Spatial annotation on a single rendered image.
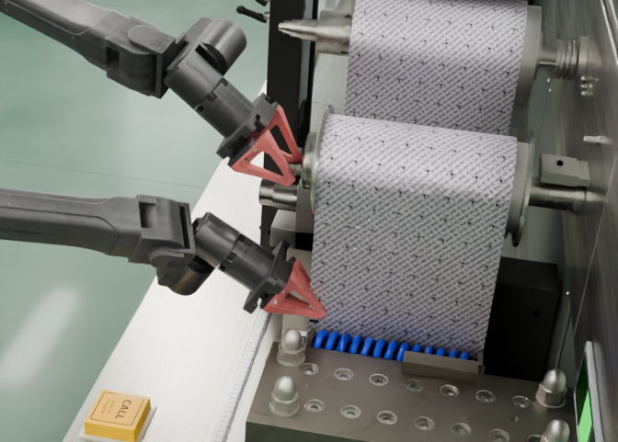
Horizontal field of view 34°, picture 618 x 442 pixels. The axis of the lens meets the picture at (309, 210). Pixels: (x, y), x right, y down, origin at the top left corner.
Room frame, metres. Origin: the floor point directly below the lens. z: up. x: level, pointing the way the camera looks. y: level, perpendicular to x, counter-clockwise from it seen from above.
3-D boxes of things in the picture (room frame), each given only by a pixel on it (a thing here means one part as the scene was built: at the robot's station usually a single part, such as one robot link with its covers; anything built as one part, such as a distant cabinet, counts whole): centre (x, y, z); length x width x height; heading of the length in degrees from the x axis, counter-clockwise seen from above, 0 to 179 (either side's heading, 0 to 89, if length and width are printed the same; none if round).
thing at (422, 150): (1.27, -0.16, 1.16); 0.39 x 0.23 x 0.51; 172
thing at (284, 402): (0.94, 0.01, 1.05); 0.04 x 0.04 x 0.04
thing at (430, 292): (1.08, -0.12, 1.10); 0.23 x 0.01 x 0.18; 82
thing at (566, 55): (1.37, -0.34, 1.34); 0.07 x 0.07 x 0.07; 82
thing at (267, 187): (1.21, 0.06, 1.18); 0.04 x 0.02 x 0.04; 172
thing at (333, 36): (1.41, -0.03, 1.34); 0.06 x 0.06 x 0.06; 82
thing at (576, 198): (1.12, -0.30, 1.25); 0.07 x 0.04 x 0.04; 82
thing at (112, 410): (1.03, 0.24, 0.91); 0.07 x 0.07 x 0.02; 82
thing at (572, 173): (1.12, -0.31, 1.28); 0.06 x 0.05 x 0.02; 82
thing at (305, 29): (1.42, 0.03, 1.34); 0.06 x 0.03 x 0.03; 82
